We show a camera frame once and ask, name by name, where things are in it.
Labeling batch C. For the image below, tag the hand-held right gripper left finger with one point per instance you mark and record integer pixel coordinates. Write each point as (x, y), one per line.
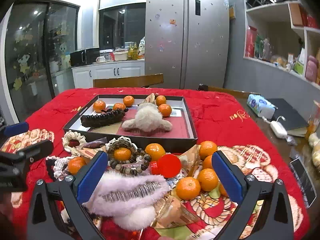
(92, 177)

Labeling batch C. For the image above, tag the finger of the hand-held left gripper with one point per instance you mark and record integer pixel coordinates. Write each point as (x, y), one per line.
(37, 147)
(16, 128)

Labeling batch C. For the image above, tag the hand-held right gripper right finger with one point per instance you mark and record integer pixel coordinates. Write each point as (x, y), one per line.
(227, 177)

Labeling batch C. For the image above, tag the purple fluffy hair clip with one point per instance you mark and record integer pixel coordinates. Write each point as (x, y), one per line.
(130, 202)

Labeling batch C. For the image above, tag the black shallow box container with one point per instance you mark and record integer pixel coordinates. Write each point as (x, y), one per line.
(162, 143)

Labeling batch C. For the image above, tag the white fluffy hair clip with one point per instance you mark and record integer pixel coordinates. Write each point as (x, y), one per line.
(147, 116)

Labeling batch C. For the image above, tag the orange mandarin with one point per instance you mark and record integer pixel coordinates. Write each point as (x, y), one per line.
(188, 188)
(155, 152)
(119, 106)
(165, 110)
(207, 179)
(122, 153)
(223, 190)
(99, 105)
(160, 100)
(76, 165)
(207, 162)
(208, 150)
(128, 100)

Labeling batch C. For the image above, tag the cream lace scrunchie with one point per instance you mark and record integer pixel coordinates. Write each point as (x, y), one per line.
(75, 135)

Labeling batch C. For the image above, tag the brown fuzzy hair clip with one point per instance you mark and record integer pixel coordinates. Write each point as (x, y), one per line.
(100, 120)

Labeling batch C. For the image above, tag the red printed blanket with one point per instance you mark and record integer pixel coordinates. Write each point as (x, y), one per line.
(215, 120)

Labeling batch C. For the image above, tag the white pom-pom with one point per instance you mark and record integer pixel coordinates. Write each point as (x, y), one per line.
(135, 218)

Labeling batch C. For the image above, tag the red round lid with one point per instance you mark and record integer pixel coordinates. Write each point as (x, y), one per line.
(166, 164)

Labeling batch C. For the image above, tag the white charger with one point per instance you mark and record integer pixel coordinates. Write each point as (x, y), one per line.
(278, 129)

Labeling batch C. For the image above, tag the black smartphone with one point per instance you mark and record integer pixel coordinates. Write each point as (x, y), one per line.
(302, 180)

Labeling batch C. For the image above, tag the sliding glass door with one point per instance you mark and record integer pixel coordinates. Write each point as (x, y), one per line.
(37, 55)

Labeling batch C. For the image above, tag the blue wet wipes pack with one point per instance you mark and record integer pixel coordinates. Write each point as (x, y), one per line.
(260, 105)

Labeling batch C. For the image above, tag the black notebook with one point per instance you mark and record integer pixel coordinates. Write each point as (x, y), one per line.
(287, 116)

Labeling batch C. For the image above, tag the wooden chair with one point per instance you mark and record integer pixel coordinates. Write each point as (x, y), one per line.
(127, 80)
(225, 91)

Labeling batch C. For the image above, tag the black microwave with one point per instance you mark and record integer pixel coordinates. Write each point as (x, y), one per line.
(82, 57)

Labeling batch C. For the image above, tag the orange juice bottle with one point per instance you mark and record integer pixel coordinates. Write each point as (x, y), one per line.
(312, 122)

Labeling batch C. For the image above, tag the white kitchen cabinet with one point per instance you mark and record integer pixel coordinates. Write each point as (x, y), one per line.
(107, 72)

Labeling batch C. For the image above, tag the wooden chair back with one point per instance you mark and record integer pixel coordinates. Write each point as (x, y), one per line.
(127, 80)

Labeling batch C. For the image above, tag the white mug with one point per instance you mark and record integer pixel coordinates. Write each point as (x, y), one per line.
(100, 59)

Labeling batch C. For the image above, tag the white plastic basin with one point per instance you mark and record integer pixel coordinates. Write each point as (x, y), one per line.
(120, 56)

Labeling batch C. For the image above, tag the silver double-door fridge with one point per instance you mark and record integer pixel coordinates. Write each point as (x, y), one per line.
(200, 50)

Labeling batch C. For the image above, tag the yellow glass bottle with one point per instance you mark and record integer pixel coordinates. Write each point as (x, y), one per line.
(130, 51)
(135, 51)

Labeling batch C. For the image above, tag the red box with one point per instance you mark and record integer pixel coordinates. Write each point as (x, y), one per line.
(251, 42)

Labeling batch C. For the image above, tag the white wall shelf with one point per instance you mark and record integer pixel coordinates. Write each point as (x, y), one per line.
(275, 7)

